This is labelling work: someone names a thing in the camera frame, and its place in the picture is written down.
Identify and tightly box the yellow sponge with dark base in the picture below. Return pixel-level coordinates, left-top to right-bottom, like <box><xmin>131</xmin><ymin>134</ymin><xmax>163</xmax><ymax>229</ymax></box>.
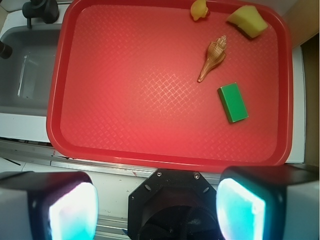
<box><xmin>226</xmin><ymin>5</ymin><xmax>268</xmax><ymax>39</ymax></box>

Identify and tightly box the yellow rubber duck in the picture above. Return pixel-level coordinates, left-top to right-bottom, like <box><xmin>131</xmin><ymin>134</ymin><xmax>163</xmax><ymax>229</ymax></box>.
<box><xmin>190</xmin><ymin>0</ymin><xmax>209</xmax><ymax>21</ymax></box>

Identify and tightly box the black octagonal mount plate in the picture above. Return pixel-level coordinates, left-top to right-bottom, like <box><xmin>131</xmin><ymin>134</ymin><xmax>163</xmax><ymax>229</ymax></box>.
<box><xmin>127</xmin><ymin>169</ymin><xmax>224</xmax><ymax>240</ymax></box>

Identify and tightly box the green rectangular block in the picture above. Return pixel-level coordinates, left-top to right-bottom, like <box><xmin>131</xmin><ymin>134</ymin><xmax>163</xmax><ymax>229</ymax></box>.
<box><xmin>217</xmin><ymin>82</ymin><xmax>249</xmax><ymax>123</ymax></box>

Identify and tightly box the red plastic tray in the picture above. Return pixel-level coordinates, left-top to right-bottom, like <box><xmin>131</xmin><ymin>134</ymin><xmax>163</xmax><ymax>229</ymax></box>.
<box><xmin>46</xmin><ymin>0</ymin><xmax>293</xmax><ymax>172</ymax></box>

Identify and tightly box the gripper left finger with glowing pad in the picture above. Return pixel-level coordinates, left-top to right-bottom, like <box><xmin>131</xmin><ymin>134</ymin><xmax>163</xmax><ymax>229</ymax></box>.
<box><xmin>0</xmin><ymin>171</ymin><xmax>99</xmax><ymax>240</ymax></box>

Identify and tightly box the black toy faucet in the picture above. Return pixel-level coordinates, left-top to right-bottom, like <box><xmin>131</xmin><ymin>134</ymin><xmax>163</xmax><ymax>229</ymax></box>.
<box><xmin>22</xmin><ymin>0</ymin><xmax>60</xmax><ymax>29</ymax></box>

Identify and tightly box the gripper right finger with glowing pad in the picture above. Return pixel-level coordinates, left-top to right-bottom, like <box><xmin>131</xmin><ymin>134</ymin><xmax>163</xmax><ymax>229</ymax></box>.
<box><xmin>216</xmin><ymin>165</ymin><xmax>320</xmax><ymax>240</ymax></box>

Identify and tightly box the black faucet handle knob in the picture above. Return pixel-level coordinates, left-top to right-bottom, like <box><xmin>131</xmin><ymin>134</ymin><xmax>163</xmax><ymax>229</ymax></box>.
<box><xmin>0</xmin><ymin>41</ymin><xmax>13</xmax><ymax>59</ymax></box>

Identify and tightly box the brown spiral seashell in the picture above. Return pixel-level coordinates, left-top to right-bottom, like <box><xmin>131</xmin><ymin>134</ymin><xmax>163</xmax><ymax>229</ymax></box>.
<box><xmin>197</xmin><ymin>35</ymin><xmax>227</xmax><ymax>83</ymax></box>

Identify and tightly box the grey toy sink basin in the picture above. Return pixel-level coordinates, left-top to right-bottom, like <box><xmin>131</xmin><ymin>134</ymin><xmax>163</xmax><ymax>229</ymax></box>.
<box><xmin>0</xmin><ymin>24</ymin><xmax>61</xmax><ymax>117</ymax></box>

